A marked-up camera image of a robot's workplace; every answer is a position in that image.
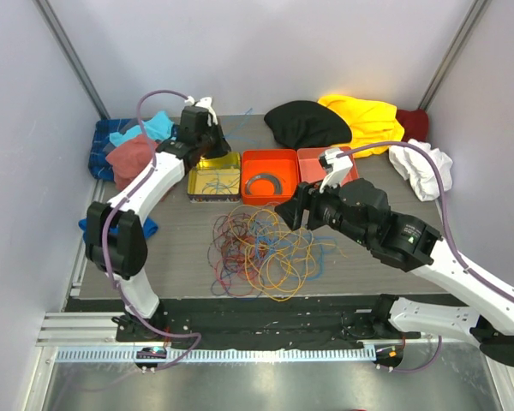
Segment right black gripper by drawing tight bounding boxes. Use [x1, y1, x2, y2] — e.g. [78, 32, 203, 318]
[275, 172, 372, 247]

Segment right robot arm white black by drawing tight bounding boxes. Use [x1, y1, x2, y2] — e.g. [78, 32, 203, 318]
[274, 178, 514, 367]

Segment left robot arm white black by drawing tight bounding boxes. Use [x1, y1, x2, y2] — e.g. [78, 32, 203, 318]
[86, 97, 230, 342]

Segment gold tin box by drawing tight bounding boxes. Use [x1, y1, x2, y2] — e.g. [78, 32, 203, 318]
[187, 152, 242, 202]

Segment cyan cloth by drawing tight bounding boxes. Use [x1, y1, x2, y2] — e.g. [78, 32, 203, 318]
[109, 111, 177, 147]

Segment orange square tray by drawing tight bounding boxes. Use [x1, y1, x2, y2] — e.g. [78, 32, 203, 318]
[241, 149, 300, 206]

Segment salmon pink cloth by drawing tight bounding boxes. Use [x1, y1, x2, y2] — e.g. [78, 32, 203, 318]
[105, 134, 158, 191]

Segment black cloth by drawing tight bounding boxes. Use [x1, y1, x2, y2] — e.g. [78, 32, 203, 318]
[264, 100, 352, 150]

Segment yellow cloth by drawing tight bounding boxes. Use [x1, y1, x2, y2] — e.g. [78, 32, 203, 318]
[318, 94, 405, 148]

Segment white cloth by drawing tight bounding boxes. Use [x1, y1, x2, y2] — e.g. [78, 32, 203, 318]
[388, 139, 453, 201]

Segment royal blue cloth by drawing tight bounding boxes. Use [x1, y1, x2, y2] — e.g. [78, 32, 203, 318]
[78, 217, 158, 241]

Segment blue plaid cloth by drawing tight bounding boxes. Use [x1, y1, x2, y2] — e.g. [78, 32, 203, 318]
[88, 119, 132, 182]

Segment dark red cloth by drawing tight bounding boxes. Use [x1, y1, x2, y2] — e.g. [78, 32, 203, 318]
[396, 109, 429, 142]

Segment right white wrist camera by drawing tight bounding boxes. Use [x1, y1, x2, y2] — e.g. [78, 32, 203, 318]
[318, 147, 353, 194]

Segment grey coiled wire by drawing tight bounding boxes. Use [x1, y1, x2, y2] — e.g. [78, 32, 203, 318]
[245, 172, 285, 194]

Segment blue tangled wire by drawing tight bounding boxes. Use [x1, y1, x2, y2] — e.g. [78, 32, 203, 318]
[210, 205, 339, 297]

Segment yellow tangled wire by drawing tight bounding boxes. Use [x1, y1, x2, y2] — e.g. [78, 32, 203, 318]
[227, 203, 348, 302]

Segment red tangled wire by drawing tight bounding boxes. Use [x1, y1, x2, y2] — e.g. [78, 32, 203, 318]
[208, 212, 266, 286]

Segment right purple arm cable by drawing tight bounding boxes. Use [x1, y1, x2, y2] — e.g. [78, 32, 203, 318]
[338, 141, 514, 374]

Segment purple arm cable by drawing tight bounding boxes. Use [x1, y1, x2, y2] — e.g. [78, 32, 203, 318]
[338, 141, 514, 374]
[102, 89, 203, 372]

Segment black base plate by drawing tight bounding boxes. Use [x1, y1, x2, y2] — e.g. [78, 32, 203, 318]
[63, 295, 449, 348]

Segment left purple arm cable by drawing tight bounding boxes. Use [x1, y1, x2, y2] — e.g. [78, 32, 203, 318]
[102, 89, 203, 372]

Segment left aluminium frame post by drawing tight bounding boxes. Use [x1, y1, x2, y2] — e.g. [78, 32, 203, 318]
[33, 0, 111, 119]

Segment aluminium frame post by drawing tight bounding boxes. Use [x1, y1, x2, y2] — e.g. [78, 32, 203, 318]
[33, 0, 111, 119]
[418, 0, 492, 111]

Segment aluminium rail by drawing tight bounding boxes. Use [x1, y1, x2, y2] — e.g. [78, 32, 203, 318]
[36, 312, 121, 347]

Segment right aluminium frame post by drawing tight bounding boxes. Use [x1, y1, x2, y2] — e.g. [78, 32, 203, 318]
[418, 0, 492, 111]

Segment white slotted cable duct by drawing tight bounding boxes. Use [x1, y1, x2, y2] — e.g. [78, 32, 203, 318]
[56, 345, 376, 364]

